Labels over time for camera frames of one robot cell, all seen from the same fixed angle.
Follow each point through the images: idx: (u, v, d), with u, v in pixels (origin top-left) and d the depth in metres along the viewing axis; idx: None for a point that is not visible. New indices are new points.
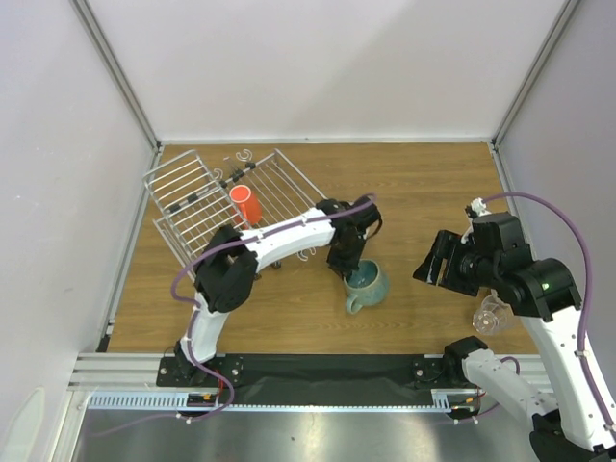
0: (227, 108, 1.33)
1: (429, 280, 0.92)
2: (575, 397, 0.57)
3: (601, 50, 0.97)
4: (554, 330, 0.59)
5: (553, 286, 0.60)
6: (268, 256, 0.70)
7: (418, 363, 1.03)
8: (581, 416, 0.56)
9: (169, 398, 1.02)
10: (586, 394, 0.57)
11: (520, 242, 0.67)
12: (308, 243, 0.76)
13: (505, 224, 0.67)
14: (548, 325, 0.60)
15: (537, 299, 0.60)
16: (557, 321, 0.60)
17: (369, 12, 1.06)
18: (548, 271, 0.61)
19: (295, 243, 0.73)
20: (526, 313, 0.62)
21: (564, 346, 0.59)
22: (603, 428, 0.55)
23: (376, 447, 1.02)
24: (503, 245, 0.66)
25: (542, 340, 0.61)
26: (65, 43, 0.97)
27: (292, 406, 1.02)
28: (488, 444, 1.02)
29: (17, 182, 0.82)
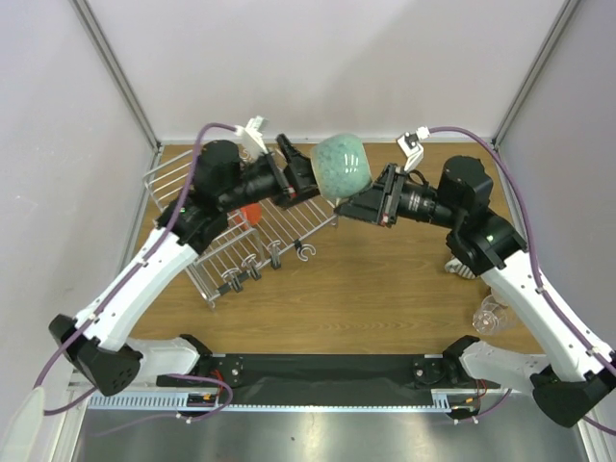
0: (227, 108, 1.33)
1: (374, 219, 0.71)
2: (552, 336, 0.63)
3: (599, 50, 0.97)
4: (511, 275, 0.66)
5: (500, 238, 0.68)
6: (115, 331, 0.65)
7: (418, 363, 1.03)
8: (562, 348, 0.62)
9: (169, 398, 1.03)
10: (562, 329, 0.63)
11: (485, 201, 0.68)
12: (167, 274, 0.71)
13: (481, 185, 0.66)
14: (503, 273, 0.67)
15: (483, 251, 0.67)
16: (510, 267, 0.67)
17: (368, 13, 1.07)
18: (496, 226, 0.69)
19: (144, 292, 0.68)
20: (479, 266, 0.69)
21: (525, 287, 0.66)
22: (586, 355, 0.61)
23: (376, 447, 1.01)
24: (472, 205, 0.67)
25: (508, 292, 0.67)
26: (65, 44, 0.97)
27: (292, 406, 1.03)
28: (489, 445, 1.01)
29: (18, 183, 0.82)
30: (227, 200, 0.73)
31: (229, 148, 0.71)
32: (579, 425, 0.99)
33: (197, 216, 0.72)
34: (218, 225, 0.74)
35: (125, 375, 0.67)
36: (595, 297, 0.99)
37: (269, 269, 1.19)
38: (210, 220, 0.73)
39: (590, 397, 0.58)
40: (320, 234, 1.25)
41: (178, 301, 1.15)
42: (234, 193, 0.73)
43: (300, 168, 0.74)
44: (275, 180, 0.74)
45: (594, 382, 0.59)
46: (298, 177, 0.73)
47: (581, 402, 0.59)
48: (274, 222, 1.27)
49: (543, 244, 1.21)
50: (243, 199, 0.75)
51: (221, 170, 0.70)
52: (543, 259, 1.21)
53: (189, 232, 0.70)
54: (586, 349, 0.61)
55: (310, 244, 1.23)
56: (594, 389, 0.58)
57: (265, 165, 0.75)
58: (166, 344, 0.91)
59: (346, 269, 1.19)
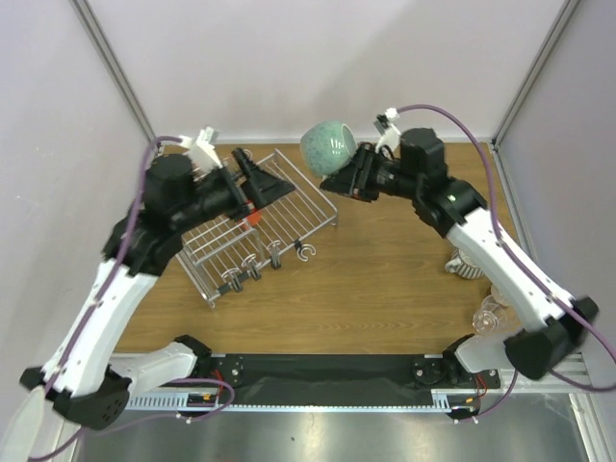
0: (226, 108, 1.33)
1: (349, 192, 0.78)
2: (514, 285, 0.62)
3: (598, 51, 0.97)
4: (472, 230, 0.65)
5: (461, 197, 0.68)
6: (87, 375, 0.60)
7: (418, 363, 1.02)
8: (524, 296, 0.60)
9: (169, 398, 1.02)
10: (522, 277, 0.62)
11: (443, 164, 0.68)
12: (127, 307, 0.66)
13: (433, 146, 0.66)
14: (465, 229, 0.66)
15: (447, 212, 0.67)
16: (472, 223, 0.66)
17: (368, 13, 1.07)
18: (457, 189, 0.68)
19: (106, 331, 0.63)
20: (446, 227, 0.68)
21: (485, 242, 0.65)
22: (546, 301, 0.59)
23: (375, 447, 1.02)
24: (427, 169, 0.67)
25: (472, 247, 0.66)
26: (65, 44, 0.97)
27: (292, 406, 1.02)
28: (489, 445, 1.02)
29: (18, 183, 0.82)
30: (181, 219, 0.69)
31: (180, 163, 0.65)
32: (578, 422, 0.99)
33: (147, 238, 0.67)
34: (172, 246, 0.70)
35: (114, 405, 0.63)
36: (595, 297, 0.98)
37: (269, 269, 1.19)
38: (162, 242, 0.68)
39: (553, 343, 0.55)
40: (320, 234, 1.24)
41: (178, 301, 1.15)
42: (190, 211, 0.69)
43: (262, 184, 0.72)
44: (231, 195, 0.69)
45: (556, 328, 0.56)
46: (259, 192, 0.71)
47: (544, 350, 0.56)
48: (274, 222, 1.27)
49: (543, 243, 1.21)
50: (201, 217, 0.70)
51: (172, 189, 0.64)
52: (544, 259, 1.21)
53: (138, 258, 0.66)
54: (548, 295, 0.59)
55: (310, 244, 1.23)
56: (556, 334, 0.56)
57: (219, 178, 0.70)
58: (157, 353, 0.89)
59: (346, 269, 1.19)
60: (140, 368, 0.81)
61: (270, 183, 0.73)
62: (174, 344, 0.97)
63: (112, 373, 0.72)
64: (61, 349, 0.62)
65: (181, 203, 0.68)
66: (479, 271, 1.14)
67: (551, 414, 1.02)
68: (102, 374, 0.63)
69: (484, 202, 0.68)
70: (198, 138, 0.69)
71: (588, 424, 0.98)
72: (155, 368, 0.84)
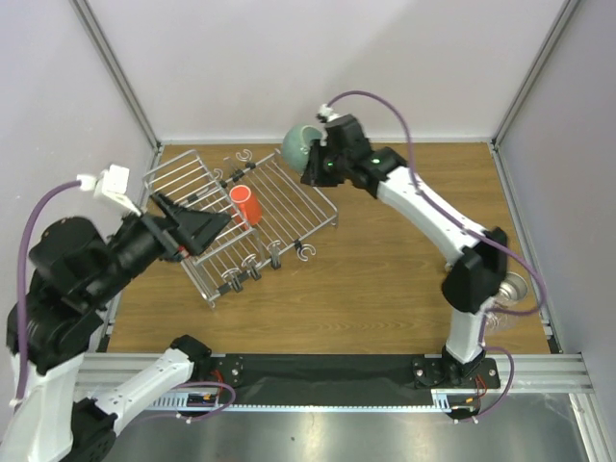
0: (226, 108, 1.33)
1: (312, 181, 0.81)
2: (434, 226, 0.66)
3: (597, 50, 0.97)
4: (393, 184, 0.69)
5: (383, 160, 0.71)
6: (45, 449, 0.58)
7: (417, 363, 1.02)
8: (443, 233, 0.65)
9: (169, 398, 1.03)
10: (440, 217, 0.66)
11: (363, 137, 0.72)
12: (60, 386, 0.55)
13: (347, 122, 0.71)
14: (387, 185, 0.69)
15: (372, 173, 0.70)
16: (393, 178, 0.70)
17: (368, 13, 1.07)
18: (380, 154, 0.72)
19: (49, 415, 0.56)
20: (375, 189, 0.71)
21: (406, 192, 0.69)
22: (461, 233, 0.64)
23: (376, 447, 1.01)
24: (349, 143, 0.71)
25: (396, 200, 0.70)
26: (66, 44, 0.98)
27: (293, 406, 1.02)
28: (489, 444, 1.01)
29: (17, 183, 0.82)
30: (97, 292, 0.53)
31: (79, 230, 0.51)
32: (578, 422, 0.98)
33: (48, 324, 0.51)
34: (88, 328, 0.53)
35: (99, 448, 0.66)
36: (594, 297, 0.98)
37: (269, 269, 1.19)
38: (72, 323, 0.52)
39: (470, 269, 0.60)
40: (320, 234, 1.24)
41: (178, 302, 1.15)
42: (107, 276, 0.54)
43: (194, 225, 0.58)
44: (157, 242, 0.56)
45: (472, 253, 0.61)
46: (192, 237, 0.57)
47: (465, 275, 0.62)
48: (274, 222, 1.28)
49: (543, 244, 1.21)
50: (123, 276, 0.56)
51: (74, 260, 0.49)
52: (544, 259, 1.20)
53: (43, 353, 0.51)
54: (461, 228, 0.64)
55: (310, 244, 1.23)
56: (473, 259, 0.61)
57: (138, 224, 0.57)
58: (148, 372, 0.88)
59: (346, 269, 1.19)
60: (130, 396, 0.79)
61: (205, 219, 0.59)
62: (166, 354, 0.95)
63: (94, 413, 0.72)
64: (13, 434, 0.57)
65: (93, 274, 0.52)
66: None
67: (551, 414, 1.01)
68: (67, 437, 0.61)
69: (403, 163, 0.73)
70: (104, 181, 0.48)
71: (587, 424, 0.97)
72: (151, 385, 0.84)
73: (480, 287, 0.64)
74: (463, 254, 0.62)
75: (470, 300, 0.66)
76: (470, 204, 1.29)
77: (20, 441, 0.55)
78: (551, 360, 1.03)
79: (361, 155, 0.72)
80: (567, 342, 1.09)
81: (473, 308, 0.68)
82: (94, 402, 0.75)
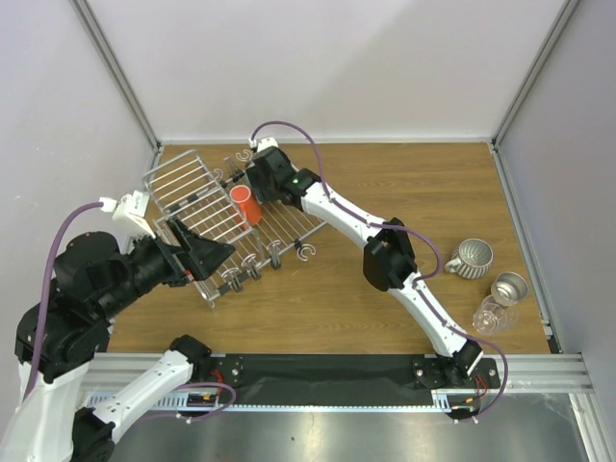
0: (227, 108, 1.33)
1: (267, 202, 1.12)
2: (345, 225, 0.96)
3: (597, 51, 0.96)
4: (313, 197, 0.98)
5: (300, 178, 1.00)
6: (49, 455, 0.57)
7: (417, 363, 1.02)
8: (355, 229, 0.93)
9: (169, 398, 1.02)
10: (347, 218, 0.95)
11: (284, 165, 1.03)
12: (64, 394, 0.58)
13: (269, 155, 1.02)
14: (307, 199, 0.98)
15: (294, 192, 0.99)
16: (311, 192, 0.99)
17: (369, 12, 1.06)
18: (300, 175, 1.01)
19: (51, 420, 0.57)
20: (299, 202, 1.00)
21: (321, 202, 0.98)
22: (367, 227, 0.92)
23: (376, 447, 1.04)
24: (273, 169, 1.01)
25: (319, 209, 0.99)
26: (66, 46, 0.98)
27: (293, 406, 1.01)
28: (487, 443, 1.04)
29: (18, 183, 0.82)
30: (108, 304, 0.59)
31: (103, 243, 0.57)
32: (577, 421, 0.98)
33: (60, 332, 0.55)
34: (93, 340, 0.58)
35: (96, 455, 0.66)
36: (595, 297, 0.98)
37: (269, 269, 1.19)
38: (82, 332, 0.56)
39: (375, 251, 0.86)
40: (320, 234, 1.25)
41: (178, 301, 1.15)
42: (118, 290, 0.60)
43: (201, 252, 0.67)
44: (166, 265, 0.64)
45: (374, 241, 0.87)
46: (198, 262, 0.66)
47: (375, 258, 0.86)
48: (274, 222, 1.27)
49: (543, 243, 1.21)
50: (132, 293, 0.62)
51: (96, 271, 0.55)
52: (544, 258, 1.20)
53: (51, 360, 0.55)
54: (367, 223, 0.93)
55: (310, 244, 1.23)
56: (375, 246, 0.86)
57: (151, 246, 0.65)
58: (146, 376, 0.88)
59: (346, 269, 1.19)
60: (128, 402, 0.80)
61: (210, 247, 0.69)
62: (165, 355, 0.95)
63: (92, 421, 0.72)
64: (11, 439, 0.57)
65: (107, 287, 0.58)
66: (480, 270, 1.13)
67: (551, 413, 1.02)
68: (69, 444, 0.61)
69: (318, 180, 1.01)
70: (126, 205, 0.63)
71: (588, 424, 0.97)
72: (146, 391, 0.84)
73: (395, 267, 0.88)
74: (370, 243, 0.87)
75: (390, 279, 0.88)
76: (471, 203, 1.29)
77: (20, 441, 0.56)
78: (551, 360, 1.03)
79: (285, 176, 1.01)
80: (567, 341, 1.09)
81: (396, 285, 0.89)
82: (91, 412, 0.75)
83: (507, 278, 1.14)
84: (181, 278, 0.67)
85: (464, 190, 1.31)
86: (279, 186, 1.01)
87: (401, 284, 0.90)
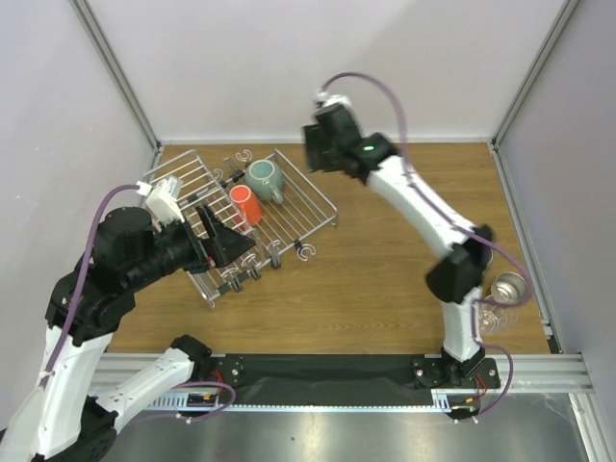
0: (227, 108, 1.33)
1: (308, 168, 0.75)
2: (423, 219, 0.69)
3: (596, 49, 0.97)
4: (385, 175, 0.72)
5: (376, 147, 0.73)
6: (56, 436, 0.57)
7: (417, 363, 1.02)
8: (433, 229, 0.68)
9: (169, 398, 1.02)
10: (430, 212, 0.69)
11: (351, 123, 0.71)
12: (86, 367, 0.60)
13: (336, 109, 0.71)
14: (379, 174, 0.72)
15: (364, 162, 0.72)
16: (385, 169, 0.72)
17: (369, 12, 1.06)
18: (373, 141, 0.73)
19: (68, 393, 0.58)
20: (367, 177, 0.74)
21: (397, 184, 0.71)
22: (450, 229, 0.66)
23: (376, 447, 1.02)
24: (339, 130, 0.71)
25: (388, 191, 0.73)
26: (66, 47, 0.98)
27: (292, 406, 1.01)
28: (489, 445, 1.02)
29: (18, 183, 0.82)
30: (136, 277, 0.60)
31: (141, 215, 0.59)
32: (578, 421, 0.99)
33: (92, 296, 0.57)
34: (121, 308, 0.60)
35: (101, 445, 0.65)
36: (594, 296, 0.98)
37: (269, 269, 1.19)
38: (114, 298, 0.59)
39: (457, 262, 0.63)
40: (319, 234, 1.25)
41: (178, 301, 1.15)
42: (146, 265, 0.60)
43: (225, 240, 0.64)
44: (192, 248, 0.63)
45: (458, 246, 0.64)
46: (222, 249, 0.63)
47: (455, 267, 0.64)
48: (274, 222, 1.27)
49: (543, 243, 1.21)
50: (156, 271, 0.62)
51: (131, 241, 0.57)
52: (545, 258, 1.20)
53: (83, 323, 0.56)
54: (450, 223, 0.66)
55: (309, 244, 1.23)
56: (459, 255, 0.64)
57: (179, 229, 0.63)
58: (149, 371, 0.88)
59: (346, 269, 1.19)
60: (131, 393, 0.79)
61: (235, 236, 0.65)
62: (166, 353, 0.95)
63: (96, 410, 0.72)
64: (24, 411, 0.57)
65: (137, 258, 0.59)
66: None
67: (551, 414, 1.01)
68: (77, 428, 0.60)
69: (396, 151, 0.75)
70: (160, 189, 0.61)
71: (587, 424, 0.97)
72: (151, 384, 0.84)
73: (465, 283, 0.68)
74: (451, 250, 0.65)
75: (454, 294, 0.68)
76: (470, 203, 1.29)
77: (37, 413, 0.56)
78: (551, 360, 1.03)
79: (352, 140, 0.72)
80: (567, 341, 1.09)
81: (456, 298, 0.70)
82: (94, 401, 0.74)
83: (507, 277, 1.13)
84: (204, 265, 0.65)
85: (464, 190, 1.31)
86: (344, 152, 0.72)
87: (464, 298, 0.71)
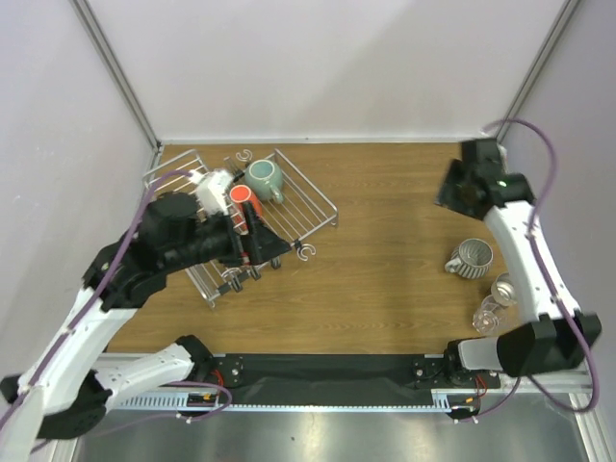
0: (226, 108, 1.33)
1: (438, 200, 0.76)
2: (525, 275, 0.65)
3: (596, 51, 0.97)
4: (507, 217, 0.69)
5: (511, 187, 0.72)
6: (56, 397, 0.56)
7: (418, 363, 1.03)
8: (531, 290, 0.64)
9: (169, 398, 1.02)
10: (535, 272, 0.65)
11: (496, 162, 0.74)
12: (101, 337, 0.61)
13: (485, 142, 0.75)
14: (500, 211, 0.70)
15: (492, 192, 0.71)
16: (509, 211, 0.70)
17: (369, 12, 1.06)
18: (512, 181, 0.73)
19: (79, 359, 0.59)
20: (489, 210, 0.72)
21: (515, 230, 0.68)
22: (549, 300, 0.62)
23: (376, 447, 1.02)
24: (479, 160, 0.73)
25: (502, 234, 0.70)
26: (66, 47, 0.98)
27: (292, 406, 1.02)
28: (492, 446, 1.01)
29: (17, 183, 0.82)
30: (171, 259, 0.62)
31: (189, 199, 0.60)
32: (578, 422, 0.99)
33: (129, 269, 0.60)
34: (152, 287, 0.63)
35: (89, 419, 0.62)
36: (593, 297, 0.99)
37: (269, 269, 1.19)
38: (148, 276, 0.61)
39: (538, 337, 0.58)
40: (319, 234, 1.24)
41: (178, 301, 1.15)
42: (184, 249, 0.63)
43: (262, 239, 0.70)
44: (229, 243, 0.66)
45: (547, 322, 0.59)
46: (258, 247, 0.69)
47: (533, 345, 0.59)
48: (274, 222, 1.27)
49: None
50: (192, 258, 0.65)
51: (175, 224, 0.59)
52: None
53: (113, 294, 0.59)
54: (552, 296, 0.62)
55: (310, 244, 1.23)
56: (548, 331, 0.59)
57: (221, 222, 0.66)
58: (150, 359, 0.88)
59: (346, 269, 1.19)
60: (128, 376, 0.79)
61: (270, 237, 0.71)
62: (171, 347, 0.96)
63: (93, 385, 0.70)
64: (33, 368, 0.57)
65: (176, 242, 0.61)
66: (480, 270, 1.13)
67: (551, 413, 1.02)
68: (73, 395, 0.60)
69: (528, 202, 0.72)
70: None
71: (587, 424, 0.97)
72: (150, 373, 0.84)
73: (548, 365, 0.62)
74: (540, 320, 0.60)
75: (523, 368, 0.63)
76: None
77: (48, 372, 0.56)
78: None
79: (491, 174, 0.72)
80: None
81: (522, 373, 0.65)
82: (94, 375, 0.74)
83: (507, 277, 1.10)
84: (237, 260, 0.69)
85: None
86: (476, 180, 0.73)
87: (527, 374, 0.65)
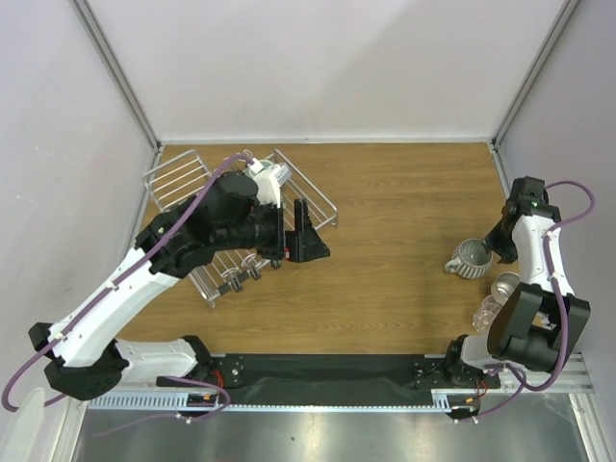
0: (226, 107, 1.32)
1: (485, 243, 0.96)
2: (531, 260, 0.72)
3: (596, 51, 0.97)
4: (532, 220, 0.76)
5: (542, 207, 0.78)
6: (82, 351, 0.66)
7: (418, 363, 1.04)
8: (532, 269, 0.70)
9: (169, 398, 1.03)
10: (542, 260, 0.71)
11: (538, 194, 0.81)
12: (138, 302, 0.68)
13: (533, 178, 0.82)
14: (526, 218, 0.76)
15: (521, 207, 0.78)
16: (535, 218, 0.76)
17: (369, 12, 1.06)
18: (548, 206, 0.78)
19: (111, 320, 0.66)
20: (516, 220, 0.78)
21: (534, 230, 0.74)
22: (545, 278, 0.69)
23: (376, 447, 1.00)
24: (523, 190, 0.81)
25: (522, 234, 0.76)
26: (66, 46, 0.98)
27: (292, 406, 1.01)
28: (494, 445, 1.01)
29: (18, 182, 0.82)
30: (221, 236, 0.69)
31: (248, 183, 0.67)
32: (578, 423, 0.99)
33: (183, 239, 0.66)
34: (201, 257, 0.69)
35: (103, 383, 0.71)
36: (592, 298, 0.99)
37: (269, 269, 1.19)
38: (200, 248, 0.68)
39: (522, 297, 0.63)
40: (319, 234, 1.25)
41: (178, 301, 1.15)
42: (236, 231, 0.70)
43: (306, 240, 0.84)
44: (273, 236, 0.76)
45: (537, 291, 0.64)
46: (301, 246, 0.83)
47: (517, 304, 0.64)
48: None
49: None
50: (240, 241, 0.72)
51: (234, 201, 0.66)
52: None
53: (162, 260, 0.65)
54: (550, 274, 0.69)
55: None
56: (535, 297, 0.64)
57: (270, 214, 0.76)
58: (161, 348, 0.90)
59: (346, 269, 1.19)
60: (142, 354, 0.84)
61: (313, 242, 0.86)
62: (179, 341, 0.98)
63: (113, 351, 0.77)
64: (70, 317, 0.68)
65: (231, 220, 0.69)
66: (480, 270, 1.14)
67: (551, 414, 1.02)
68: (99, 353, 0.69)
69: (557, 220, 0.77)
70: (270, 172, 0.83)
71: (588, 425, 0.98)
72: (158, 360, 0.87)
73: (528, 342, 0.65)
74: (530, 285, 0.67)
75: (504, 344, 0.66)
76: (470, 203, 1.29)
77: (84, 324, 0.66)
78: None
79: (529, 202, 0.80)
80: None
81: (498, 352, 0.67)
82: (115, 345, 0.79)
83: (506, 277, 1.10)
84: (277, 254, 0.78)
85: (463, 190, 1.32)
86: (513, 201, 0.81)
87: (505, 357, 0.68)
